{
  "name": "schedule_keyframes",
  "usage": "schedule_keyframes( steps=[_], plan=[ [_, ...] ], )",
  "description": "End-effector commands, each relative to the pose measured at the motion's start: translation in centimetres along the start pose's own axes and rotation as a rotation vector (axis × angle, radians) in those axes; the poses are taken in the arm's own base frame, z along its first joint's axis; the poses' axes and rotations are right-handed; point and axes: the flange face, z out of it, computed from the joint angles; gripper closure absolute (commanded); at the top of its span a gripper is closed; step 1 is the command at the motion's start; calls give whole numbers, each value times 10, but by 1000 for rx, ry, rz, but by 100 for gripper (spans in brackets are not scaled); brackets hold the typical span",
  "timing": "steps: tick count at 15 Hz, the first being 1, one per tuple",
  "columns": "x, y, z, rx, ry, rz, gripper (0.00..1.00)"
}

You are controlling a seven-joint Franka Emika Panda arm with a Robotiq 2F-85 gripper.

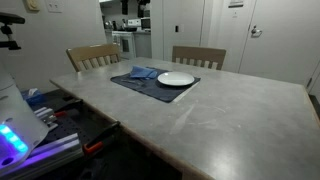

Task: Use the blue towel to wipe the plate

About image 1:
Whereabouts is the white round plate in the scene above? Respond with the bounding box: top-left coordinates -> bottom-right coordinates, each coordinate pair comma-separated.
156,71 -> 195,87

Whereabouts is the dark blue woven placemat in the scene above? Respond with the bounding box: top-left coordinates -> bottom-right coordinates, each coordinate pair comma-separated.
110,67 -> 202,104

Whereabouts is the light wooden dining chair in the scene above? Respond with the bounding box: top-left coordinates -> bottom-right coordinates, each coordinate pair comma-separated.
171,45 -> 227,71

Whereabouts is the microwave oven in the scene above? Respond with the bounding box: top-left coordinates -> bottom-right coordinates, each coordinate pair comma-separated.
140,17 -> 152,32

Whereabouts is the white kitchen stove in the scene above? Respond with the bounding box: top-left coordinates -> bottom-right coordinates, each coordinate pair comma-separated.
111,18 -> 143,61

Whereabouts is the near wooden chair back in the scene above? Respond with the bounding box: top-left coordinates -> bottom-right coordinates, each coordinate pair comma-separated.
65,43 -> 122,73

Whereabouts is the dark countertop appliance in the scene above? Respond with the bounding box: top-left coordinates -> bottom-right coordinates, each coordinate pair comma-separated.
104,20 -> 118,32

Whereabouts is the dark hanging kitchen item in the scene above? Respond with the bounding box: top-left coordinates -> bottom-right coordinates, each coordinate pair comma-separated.
120,0 -> 129,16
137,0 -> 151,18

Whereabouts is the black perforated breadboard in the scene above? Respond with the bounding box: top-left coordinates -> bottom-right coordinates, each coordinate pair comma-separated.
29,96 -> 118,158

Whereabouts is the blue tissue box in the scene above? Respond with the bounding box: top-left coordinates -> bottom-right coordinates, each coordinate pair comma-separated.
21,88 -> 46,108

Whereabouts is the beige round thermostat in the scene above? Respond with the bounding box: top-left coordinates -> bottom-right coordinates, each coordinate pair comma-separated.
25,0 -> 41,12

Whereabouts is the orange-handled black bar clamp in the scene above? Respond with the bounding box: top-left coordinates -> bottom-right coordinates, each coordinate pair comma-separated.
53,99 -> 84,118
82,121 -> 122,156

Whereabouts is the metal lever door handle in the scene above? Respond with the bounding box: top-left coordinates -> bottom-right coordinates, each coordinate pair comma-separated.
250,24 -> 263,38

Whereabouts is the wall sign with dark bar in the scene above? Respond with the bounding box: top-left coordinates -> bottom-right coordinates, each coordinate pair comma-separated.
228,0 -> 245,8

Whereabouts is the silver metal bracket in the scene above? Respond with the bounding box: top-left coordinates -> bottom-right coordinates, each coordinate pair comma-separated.
33,106 -> 59,132

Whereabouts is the white door with lever handle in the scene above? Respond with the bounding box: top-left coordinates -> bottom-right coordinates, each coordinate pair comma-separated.
238,0 -> 320,86

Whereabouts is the white double light switch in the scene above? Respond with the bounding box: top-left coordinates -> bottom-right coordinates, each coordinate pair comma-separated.
45,0 -> 64,14

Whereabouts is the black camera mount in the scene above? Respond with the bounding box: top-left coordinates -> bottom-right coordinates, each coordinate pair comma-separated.
0,12 -> 26,51

